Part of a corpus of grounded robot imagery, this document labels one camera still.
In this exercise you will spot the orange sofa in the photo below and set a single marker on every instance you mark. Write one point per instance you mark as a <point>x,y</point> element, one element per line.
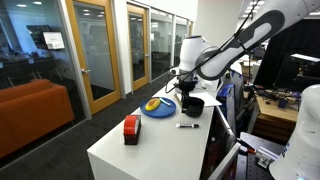
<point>33,113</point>

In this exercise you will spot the black computer monitor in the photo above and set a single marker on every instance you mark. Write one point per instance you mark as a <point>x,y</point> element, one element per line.
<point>296,71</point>

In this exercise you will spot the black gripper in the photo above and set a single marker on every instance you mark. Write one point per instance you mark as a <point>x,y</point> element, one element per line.
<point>187,86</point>

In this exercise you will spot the light blue plastic spoon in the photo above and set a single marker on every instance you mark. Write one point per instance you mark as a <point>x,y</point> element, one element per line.
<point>164,101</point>

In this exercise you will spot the black curtain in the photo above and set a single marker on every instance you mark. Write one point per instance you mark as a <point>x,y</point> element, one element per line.
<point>286,43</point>

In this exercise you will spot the yellow toy food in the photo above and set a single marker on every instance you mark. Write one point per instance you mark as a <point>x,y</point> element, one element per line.
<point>152,104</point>

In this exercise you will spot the orange black bar clamp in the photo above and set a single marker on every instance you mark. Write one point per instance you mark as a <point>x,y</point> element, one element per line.
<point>246,145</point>

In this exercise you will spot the white paper pad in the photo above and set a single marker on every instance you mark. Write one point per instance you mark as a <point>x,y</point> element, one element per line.
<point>208,98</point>

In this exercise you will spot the white paper sign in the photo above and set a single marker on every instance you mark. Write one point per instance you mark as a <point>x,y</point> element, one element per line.
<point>54,40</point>

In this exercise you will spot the blue plate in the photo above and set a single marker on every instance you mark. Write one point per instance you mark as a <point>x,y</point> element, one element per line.
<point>165,111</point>

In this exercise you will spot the wooden desk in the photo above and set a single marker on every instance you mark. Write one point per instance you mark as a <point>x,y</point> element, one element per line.
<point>276,115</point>

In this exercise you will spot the black and white marker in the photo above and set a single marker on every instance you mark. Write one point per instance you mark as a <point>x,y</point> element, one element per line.
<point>187,125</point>

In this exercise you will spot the red tape black dispenser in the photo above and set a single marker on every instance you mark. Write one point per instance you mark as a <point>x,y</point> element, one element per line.
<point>131,128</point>

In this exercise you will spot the dark blue mug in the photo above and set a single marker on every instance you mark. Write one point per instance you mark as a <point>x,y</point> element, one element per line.
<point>282,103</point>

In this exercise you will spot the aluminium extrusion with bracket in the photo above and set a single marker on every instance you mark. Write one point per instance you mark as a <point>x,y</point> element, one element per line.
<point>266,156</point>

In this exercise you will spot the black cup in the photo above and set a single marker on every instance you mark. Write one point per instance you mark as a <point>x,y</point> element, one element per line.
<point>196,108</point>

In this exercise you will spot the blue and white box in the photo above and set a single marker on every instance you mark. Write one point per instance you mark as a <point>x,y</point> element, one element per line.
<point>226,95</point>

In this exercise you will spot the wooden framed glass door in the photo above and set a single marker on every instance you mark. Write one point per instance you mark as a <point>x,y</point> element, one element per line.
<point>95,56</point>
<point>138,46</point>

